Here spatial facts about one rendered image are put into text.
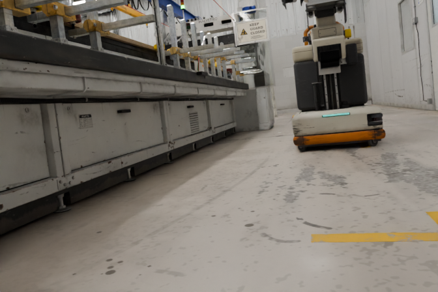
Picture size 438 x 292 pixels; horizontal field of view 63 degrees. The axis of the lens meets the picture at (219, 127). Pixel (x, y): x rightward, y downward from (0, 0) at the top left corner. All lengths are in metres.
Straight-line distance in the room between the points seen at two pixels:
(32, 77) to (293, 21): 10.77
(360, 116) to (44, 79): 2.01
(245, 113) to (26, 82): 4.36
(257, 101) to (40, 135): 3.96
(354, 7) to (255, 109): 7.11
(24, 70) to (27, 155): 0.44
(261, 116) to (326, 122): 2.73
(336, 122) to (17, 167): 1.98
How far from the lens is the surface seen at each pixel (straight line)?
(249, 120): 5.46
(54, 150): 1.75
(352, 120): 2.67
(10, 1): 1.38
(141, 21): 1.69
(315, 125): 2.66
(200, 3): 12.53
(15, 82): 1.36
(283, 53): 11.69
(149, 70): 2.11
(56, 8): 1.54
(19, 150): 1.65
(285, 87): 11.60
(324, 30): 2.77
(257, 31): 5.37
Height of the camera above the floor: 0.39
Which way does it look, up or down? 3 degrees down
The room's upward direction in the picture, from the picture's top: 7 degrees counter-clockwise
